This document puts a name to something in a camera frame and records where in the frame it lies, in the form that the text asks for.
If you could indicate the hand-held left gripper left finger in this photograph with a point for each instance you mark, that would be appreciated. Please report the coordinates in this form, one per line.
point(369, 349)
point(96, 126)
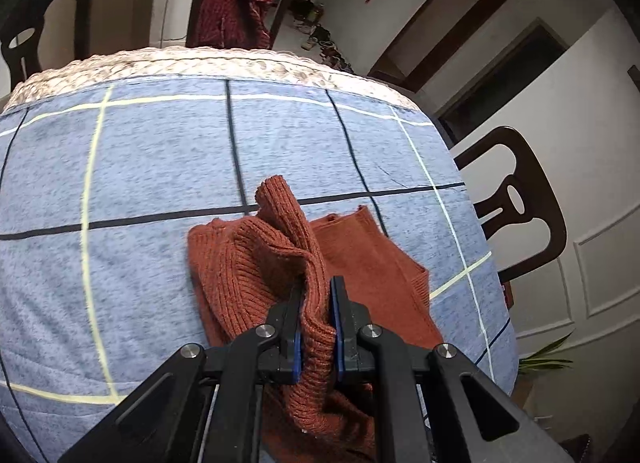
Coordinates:
point(297, 343)

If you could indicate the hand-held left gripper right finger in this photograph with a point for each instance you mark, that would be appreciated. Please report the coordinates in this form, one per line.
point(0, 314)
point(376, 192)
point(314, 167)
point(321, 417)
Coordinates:
point(339, 338)

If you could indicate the rust brown knit sweater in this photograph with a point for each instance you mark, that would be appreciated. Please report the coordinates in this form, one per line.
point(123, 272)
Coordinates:
point(240, 263)

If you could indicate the blue checked blanket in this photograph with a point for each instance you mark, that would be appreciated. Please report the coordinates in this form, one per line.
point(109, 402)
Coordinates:
point(150, 168)

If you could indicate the cooking oil bottle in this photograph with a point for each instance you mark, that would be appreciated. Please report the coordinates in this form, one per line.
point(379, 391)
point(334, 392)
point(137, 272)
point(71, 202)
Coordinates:
point(314, 14)

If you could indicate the brown wooden door frame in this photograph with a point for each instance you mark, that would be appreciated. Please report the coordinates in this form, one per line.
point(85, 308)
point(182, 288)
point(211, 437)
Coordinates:
point(450, 18)

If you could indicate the green potted plant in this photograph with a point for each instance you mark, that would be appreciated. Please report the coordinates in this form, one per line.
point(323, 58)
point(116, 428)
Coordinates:
point(542, 355)

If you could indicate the pile of shoes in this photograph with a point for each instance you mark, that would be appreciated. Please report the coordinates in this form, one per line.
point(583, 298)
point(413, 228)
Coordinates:
point(325, 45)

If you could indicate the white crochet tablecloth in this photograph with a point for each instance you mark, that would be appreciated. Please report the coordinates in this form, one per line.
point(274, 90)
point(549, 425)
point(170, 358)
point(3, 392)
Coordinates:
point(200, 60)

